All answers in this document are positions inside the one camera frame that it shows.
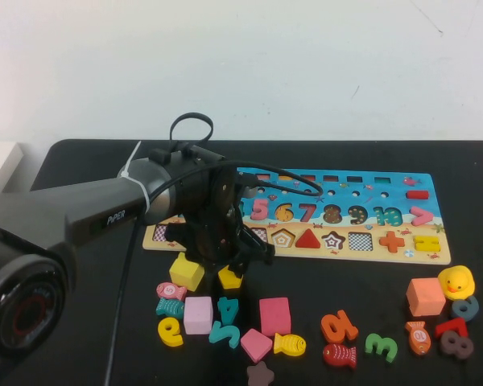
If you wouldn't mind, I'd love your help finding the grey-blue number nine piece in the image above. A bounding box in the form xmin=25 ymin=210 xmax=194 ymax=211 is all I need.
xmin=451 ymin=295 xmax=480 ymax=322

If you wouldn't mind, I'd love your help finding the pink fish with five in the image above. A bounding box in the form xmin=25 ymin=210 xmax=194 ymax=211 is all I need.
xmin=155 ymin=281 xmax=188 ymax=302

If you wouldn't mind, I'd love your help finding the red triangle piece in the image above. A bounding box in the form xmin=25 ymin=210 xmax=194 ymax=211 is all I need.
xmin=295 ymin=228 xmax=322 ymax=249

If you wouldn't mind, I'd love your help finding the black hanging cable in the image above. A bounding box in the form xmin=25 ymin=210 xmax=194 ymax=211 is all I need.
xmin=109 ymin=215 xmax=140 ymax=365

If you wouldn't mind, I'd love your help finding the teal striped wooden fish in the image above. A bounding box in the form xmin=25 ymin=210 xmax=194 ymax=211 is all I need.
xmin=155 ymin=298 xmax=185 ymax=320

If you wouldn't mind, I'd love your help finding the orange plus sign piece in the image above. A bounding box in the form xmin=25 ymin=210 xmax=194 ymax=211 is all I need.
xmin=378 ymin=231 xmax=406 ymax=254

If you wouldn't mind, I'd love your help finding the pink number five piece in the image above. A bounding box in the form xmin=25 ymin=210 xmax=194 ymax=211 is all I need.
xmin=249 ymin=199 xmax=270 ymax=222

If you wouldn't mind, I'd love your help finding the colourful wooden puzzle board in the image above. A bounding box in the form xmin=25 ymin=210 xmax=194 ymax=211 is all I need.
xmin=142 ymin=167 xmax=452 ymax=265

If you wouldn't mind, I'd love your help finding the teal number four piece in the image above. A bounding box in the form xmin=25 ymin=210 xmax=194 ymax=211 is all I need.
xmin=217 ymin=297 xmax=240 ymax=326

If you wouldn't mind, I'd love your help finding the green number three piece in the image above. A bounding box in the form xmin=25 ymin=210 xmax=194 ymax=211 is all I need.
xmin=364 ymin=332 xmax=398 ymax=363

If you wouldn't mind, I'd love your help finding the yellow rubber duck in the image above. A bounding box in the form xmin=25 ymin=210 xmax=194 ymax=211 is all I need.
xmin=437 ymin=265 xmax=476 ymax=302

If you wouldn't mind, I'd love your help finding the pink greater-than sign piece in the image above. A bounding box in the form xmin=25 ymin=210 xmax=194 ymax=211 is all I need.
xmin=410 ymin=206 xmax=435 ymax=227

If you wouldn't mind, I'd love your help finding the salmon orange wooden cube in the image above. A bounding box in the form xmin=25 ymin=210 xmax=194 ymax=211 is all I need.
xmin=406 ymin=277 xmax=447 ymax=318

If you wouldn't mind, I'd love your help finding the yellow wooden fish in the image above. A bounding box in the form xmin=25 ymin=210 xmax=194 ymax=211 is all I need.
xmin=272 ymin=332 xmax=307 ymax=357

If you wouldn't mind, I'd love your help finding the yellow wooden cube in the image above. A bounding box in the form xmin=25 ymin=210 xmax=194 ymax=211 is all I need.
xmin=168 ymin=252 xmax=205 ymax=292

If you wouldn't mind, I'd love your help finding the black camera cable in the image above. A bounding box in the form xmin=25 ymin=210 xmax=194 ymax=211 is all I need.
xmin=148 ymin=159 xmax=324 ymax=204

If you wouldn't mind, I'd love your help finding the light pink wooden cube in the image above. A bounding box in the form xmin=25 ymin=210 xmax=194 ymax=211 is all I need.
xmin=183 ymin=296 xmax=214 ymax=335

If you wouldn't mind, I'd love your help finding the teal number five piece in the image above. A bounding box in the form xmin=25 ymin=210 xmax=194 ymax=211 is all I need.
xmin=208 ymin=320 xmax=242 ymax=349

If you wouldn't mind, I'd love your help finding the hot pink rectangular block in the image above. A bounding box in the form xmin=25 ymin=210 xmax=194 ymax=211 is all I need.
xmin=258 ymin=297 xmax=292 ymax=337

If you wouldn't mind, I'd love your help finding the red number seven piece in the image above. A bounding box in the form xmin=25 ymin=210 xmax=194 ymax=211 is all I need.
xmin=434 ymin=317 xmax=469 ymax=339

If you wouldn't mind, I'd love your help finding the pink diamond piece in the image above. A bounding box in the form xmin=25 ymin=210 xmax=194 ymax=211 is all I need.
xmin=240 ymin=328 xmax=274 ymax=363

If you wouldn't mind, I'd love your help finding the orange number ten piece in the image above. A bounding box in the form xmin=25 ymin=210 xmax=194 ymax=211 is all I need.
xmin=320 ymin=309 xmax=359 ymax=345

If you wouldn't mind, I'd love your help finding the black looped cable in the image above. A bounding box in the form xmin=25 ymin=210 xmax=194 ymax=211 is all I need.
xmin=169 ymin=112 xmax=215 ymax=146

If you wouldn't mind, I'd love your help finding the white zip tie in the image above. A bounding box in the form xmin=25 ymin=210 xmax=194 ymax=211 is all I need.
xmin=118 ymin=140 xmax=152 ymax=211

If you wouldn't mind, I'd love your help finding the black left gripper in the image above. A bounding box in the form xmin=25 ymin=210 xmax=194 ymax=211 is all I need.
xmin=167 ymin=163 xmax=275 ymax=287

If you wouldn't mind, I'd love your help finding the orange fish with ten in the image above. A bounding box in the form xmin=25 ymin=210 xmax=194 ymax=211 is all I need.
xmin=404 ymin=320 xmax=432 ymax=356

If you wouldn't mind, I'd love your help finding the brown number eight piece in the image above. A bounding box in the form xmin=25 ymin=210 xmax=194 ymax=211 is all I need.
xmin=440 ymin=330 xmax=475 ymax=359

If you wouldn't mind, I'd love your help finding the yellow pentagon piece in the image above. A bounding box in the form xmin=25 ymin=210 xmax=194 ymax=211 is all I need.
xmin=217 ymin=265 xmax=244 ymax=290

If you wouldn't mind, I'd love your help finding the red wooden fish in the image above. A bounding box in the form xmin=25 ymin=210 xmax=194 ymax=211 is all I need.
xmin=322 ymin=343 xmax=357 ymax=370

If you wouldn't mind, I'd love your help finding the yellow number six piece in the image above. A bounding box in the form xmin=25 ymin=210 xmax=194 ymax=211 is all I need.
xmin=157 ymin=316 xmax=184 ymax=347

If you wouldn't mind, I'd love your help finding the yellow equals sign piece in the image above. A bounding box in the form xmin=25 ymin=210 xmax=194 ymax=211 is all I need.
xmin=412 ymin=235 xmax=441 ymax=253

